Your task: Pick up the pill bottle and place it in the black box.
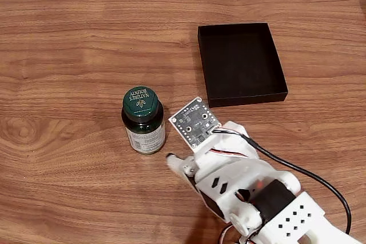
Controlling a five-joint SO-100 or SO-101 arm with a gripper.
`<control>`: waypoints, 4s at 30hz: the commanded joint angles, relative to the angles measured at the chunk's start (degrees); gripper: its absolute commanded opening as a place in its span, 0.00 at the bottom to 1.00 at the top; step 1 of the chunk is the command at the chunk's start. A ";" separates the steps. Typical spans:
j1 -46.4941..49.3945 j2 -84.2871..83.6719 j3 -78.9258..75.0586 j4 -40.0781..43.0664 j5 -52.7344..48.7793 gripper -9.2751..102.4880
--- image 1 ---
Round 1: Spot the green pill bottle white label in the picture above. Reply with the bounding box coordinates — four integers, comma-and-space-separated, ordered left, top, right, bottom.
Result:
121, 86, 167, 156

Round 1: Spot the shallow black cardboard box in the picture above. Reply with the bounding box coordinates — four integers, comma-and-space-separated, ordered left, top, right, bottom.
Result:
197, 22, 289, 110

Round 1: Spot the red white black gripper wire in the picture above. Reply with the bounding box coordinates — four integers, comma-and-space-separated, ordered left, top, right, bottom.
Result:
209, 147, 258, 159

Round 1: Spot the white printed camera mount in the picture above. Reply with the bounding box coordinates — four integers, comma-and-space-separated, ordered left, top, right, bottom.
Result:
199, 121, 250, 157

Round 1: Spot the bare camera circuit board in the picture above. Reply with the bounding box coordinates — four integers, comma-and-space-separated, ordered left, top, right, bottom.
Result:
168, 96, 223, 154

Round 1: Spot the black camera cable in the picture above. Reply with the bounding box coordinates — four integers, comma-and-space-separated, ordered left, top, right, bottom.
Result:
211, 128, 353, 235

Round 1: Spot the looped red white black wire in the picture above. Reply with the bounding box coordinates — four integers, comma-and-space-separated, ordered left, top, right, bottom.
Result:
218, 223, 244, 244

